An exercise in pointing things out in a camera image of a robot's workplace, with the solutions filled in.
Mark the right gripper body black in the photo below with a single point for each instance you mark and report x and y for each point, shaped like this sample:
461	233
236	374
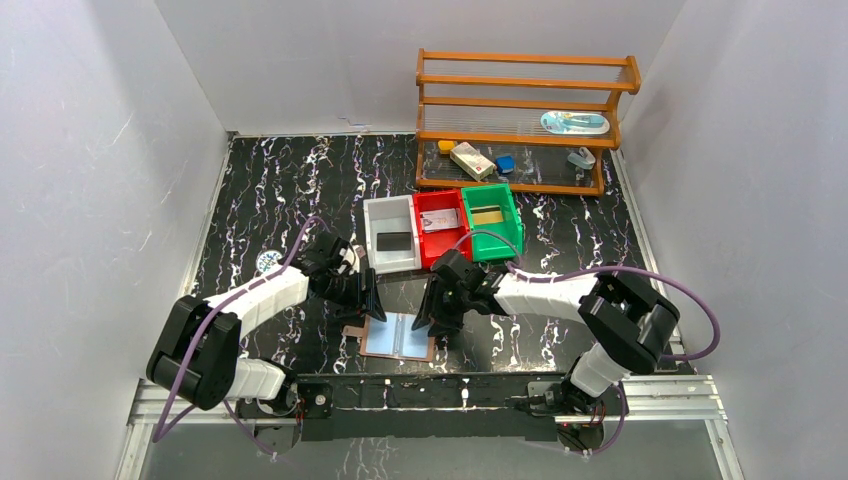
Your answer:
453	321

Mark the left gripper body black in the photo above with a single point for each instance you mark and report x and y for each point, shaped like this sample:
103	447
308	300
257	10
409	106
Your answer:
361	291

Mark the brown leather card holder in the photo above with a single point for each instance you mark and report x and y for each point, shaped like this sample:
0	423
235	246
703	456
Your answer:
393	339

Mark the grey numbered credit card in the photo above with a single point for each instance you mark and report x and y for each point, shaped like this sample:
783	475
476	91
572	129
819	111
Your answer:
439	220

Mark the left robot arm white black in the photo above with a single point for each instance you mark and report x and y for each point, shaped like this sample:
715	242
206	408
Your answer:
198	352

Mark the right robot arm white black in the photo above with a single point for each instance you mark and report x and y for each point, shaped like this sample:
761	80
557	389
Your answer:
631	321

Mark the black card in white bin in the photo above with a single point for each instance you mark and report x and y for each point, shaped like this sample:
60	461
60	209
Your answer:
394	241

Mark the gold card in green bin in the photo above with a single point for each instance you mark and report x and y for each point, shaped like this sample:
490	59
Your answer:
486	215

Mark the red plastic bin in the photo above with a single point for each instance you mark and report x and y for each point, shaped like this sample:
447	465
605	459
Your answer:
434	245

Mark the green plastic bin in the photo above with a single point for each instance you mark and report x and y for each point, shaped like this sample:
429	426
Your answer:
484	246

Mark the blue patterned can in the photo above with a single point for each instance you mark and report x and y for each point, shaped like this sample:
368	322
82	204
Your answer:
267	260

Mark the white plastic bin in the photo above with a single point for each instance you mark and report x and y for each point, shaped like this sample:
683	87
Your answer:
391	214

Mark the white cardboard box on shelf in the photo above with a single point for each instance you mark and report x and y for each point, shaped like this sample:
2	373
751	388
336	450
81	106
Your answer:
472	161

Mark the small blue block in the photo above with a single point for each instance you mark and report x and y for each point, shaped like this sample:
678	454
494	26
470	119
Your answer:
505	164

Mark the small yellow block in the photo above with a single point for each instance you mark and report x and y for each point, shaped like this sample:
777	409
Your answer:
445	146

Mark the light blue tape dispenser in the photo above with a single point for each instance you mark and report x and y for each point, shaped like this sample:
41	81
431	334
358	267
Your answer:
582	158

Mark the wooden orange shelf rack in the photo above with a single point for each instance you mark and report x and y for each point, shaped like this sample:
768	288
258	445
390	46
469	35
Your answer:
494	102

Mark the teal packaged tool on shelf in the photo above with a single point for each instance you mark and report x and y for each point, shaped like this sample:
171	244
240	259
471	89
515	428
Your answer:
574	123

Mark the black metal base frame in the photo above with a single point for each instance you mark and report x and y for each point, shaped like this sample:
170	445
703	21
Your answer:
532	406

